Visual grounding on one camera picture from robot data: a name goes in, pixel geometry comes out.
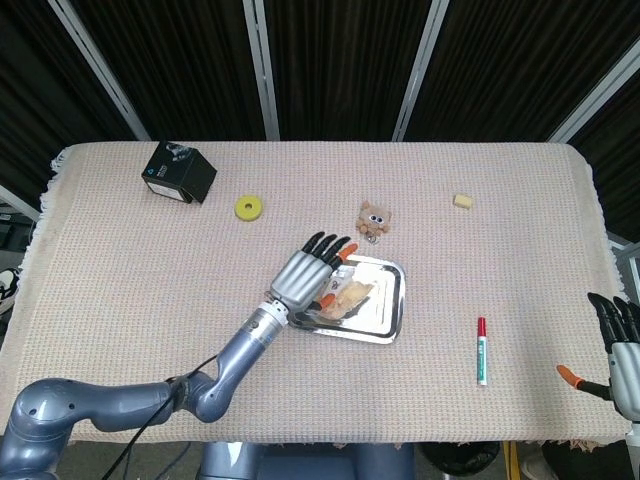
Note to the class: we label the red green marker pen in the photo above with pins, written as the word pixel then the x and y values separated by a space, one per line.
pixel 482 351

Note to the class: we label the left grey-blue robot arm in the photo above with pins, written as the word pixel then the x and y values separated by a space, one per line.
pixel 150 395

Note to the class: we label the yellow round disc with hole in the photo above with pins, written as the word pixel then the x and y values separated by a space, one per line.
pixel 249 208

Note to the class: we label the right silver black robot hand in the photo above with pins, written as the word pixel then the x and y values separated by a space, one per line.
pixel 620 350

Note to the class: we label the black white sneaker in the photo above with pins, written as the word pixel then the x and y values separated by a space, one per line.
pixel 7 290

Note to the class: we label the beige object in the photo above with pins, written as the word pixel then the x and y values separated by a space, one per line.
pixel 350 295

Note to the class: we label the beige woven tablecloth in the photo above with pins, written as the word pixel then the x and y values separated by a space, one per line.
pixel 400 400

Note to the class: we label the stainless steel rectangular tray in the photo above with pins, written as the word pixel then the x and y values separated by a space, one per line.
pixel 385 305

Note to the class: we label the yellow rectangular sponge block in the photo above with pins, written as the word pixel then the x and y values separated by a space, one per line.
pixel 463 201

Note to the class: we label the dark green cardboard box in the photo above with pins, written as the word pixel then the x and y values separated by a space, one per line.
pixel 177 175

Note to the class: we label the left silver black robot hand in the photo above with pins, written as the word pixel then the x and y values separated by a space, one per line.
pixel 305 277

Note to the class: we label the white aluminium frame post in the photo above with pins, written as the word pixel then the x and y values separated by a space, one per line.
pixel 595 90
pixel 100 70
pixel 262 70
pixel 419 70

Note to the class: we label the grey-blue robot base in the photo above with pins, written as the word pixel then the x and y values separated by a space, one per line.
pixel 305 462

